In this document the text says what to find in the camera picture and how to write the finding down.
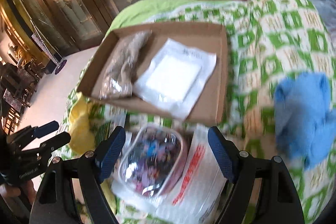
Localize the brown fuzzy item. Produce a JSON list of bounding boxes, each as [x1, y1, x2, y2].
[[99, 30, 152, 100]]

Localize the white packet with red text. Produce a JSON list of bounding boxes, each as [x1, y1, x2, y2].
[[111, 125, 226, 223]]

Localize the cartoon print zip pouch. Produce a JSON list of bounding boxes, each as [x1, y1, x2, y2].
[[118, 123, 189, 198]]

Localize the white pad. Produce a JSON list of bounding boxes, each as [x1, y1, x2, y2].
[[133, 38, 217, 121]]

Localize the person's left hand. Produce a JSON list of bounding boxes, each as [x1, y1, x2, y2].
[[0, 180, 36, 205]]

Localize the yellow towel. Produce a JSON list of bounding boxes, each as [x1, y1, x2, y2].
[[67, 95, 116, 214]]

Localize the dark wooden chairs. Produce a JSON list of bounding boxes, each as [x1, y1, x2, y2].
[[1, 62, 40, 126]]

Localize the purple base floor stand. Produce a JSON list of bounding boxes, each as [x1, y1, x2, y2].
[[30, 19, 67, 75]]

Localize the blue towel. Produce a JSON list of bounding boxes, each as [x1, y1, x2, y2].
[[274, 73, 335, 169]]

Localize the green patterned quilt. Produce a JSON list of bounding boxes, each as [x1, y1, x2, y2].
[[52, 0, 336, 224]]

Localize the shallow cardboard box tray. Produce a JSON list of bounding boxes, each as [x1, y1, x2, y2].
[[77, 22, 228, 125]]

